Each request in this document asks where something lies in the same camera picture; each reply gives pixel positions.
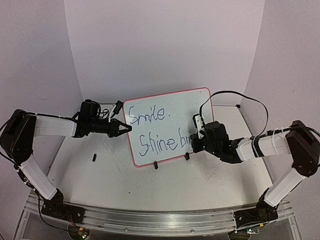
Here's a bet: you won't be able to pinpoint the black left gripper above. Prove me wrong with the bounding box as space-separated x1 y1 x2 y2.
89 116 133 138

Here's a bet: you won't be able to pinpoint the pink framed whiteboard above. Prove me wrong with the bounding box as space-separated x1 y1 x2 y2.
123 87 214 167

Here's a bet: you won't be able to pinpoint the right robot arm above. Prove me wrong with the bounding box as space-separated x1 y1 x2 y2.
190 115 320 207

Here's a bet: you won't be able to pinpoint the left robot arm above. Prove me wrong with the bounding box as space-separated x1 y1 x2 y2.
0 99 132 219

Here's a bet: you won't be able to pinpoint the right black whiteboard stand clip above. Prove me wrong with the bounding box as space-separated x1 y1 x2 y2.
184 152 190 161

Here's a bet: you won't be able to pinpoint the black whiteboard stand clip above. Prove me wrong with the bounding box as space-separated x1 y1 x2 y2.
184 152 190 161
153 161 159 170

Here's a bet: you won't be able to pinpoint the left black whiteboard stand clip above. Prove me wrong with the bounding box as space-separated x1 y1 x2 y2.
153 161 159 170

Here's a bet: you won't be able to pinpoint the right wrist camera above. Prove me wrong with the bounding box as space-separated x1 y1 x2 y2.
192 113 205 139

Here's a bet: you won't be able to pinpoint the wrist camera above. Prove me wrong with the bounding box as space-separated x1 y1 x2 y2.
192 113 205 139
108 100 124 122

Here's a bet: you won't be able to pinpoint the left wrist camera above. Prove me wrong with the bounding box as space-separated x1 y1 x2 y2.
108 100 124 122

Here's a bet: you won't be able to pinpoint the black right camera cable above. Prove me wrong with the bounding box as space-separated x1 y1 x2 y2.
199 90 270 137

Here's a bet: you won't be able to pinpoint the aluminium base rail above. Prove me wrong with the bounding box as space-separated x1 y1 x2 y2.
24 193 294 237

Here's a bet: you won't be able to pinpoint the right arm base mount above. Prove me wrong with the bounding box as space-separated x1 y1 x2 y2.
233 194 279 230

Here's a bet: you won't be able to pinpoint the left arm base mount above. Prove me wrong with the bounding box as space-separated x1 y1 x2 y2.
40 188 86 224

